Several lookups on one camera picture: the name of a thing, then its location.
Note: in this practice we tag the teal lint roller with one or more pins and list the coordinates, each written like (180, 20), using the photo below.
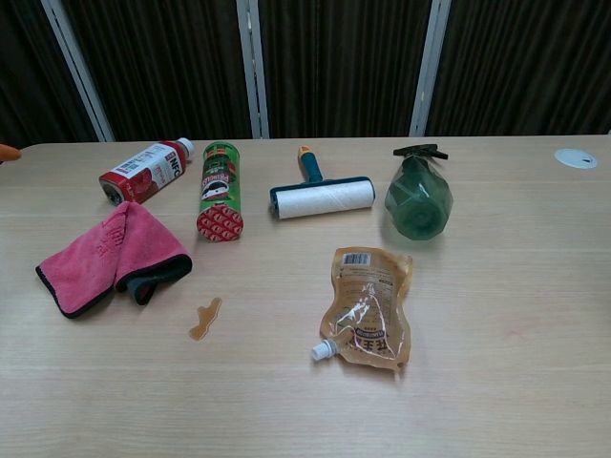
(324, 200)

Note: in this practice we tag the pink microfibre cloth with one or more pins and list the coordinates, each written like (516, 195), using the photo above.
(95, 257)

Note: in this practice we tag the clear brown refill pouch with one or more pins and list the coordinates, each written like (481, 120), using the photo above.
(367, 310)

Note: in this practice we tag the red juice bottle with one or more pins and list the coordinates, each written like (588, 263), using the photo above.
(143, 174)

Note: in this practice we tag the green spray bottle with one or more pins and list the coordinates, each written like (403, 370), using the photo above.
(420, 205)

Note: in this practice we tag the green Pringles can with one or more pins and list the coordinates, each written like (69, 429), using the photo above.
(219, 191)

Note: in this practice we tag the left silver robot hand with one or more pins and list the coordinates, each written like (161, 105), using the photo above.
(8, 152)

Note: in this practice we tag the white partition post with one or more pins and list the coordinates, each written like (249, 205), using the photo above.
(253, 71)
(429, 71)
(78, 71)

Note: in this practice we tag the brown liquid spill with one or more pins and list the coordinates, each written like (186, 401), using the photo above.
(198, 329)

